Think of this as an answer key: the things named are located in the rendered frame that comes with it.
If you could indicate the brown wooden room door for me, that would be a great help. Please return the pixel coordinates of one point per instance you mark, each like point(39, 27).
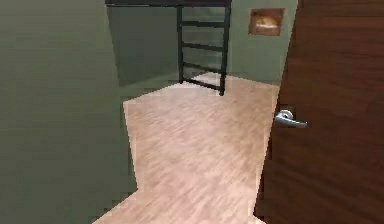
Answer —
point(333, 133)

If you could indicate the black loft bed frame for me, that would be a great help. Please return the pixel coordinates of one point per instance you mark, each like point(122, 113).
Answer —
point(224, 50)

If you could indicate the orange framed wall picture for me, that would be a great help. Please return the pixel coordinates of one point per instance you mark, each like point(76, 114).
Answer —
point(266, 22)

